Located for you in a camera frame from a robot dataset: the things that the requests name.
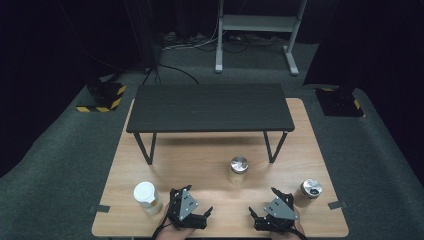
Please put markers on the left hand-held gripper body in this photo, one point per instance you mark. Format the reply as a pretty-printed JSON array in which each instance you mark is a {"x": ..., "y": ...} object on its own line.
[{"x": 188, "y": 205}]

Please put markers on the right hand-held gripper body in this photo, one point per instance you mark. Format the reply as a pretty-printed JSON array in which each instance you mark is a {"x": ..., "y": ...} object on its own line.
[{"x": 280, "y": 210}]

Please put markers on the silver-lidded jar with holes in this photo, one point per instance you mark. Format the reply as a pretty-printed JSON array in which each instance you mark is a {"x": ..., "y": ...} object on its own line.
[{"x": 311, "y": 188}]

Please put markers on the white-capped glass seasoning jar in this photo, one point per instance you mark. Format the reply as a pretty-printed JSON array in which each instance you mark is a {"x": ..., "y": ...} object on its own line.
[{"x": 145, "y": 193}]

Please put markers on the plain silver-lidded glass jar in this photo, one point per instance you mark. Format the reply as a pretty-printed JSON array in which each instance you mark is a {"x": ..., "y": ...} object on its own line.
[{"x": 239, "y": 164}]

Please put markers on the black shelf with metal legs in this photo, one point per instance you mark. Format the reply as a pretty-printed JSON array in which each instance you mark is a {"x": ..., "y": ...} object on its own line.
[{"x": 210, "y": 106}]

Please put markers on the person's right hand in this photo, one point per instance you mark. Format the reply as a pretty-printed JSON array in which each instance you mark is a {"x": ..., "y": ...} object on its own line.
[{"x": 286, "y": 235}]

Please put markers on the person's left hand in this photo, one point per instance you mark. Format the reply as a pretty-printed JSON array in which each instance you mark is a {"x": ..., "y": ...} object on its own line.
[{"x": 173, "y": 232}]

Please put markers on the grey tape strip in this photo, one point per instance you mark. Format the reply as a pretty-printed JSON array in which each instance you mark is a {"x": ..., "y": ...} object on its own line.
[
  {"x": 337, "y": 205},
  {"x": 100, "y": 208}
]

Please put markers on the black yellow-striped stand base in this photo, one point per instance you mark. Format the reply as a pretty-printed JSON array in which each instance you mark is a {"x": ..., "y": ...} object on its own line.
[
  {"x": 340, "y": 103},
  {"x": 106, "y": 95}
]

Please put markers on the grey metal stand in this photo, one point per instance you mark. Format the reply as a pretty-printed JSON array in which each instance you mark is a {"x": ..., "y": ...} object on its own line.
[{"x": 258, "y": 23}]

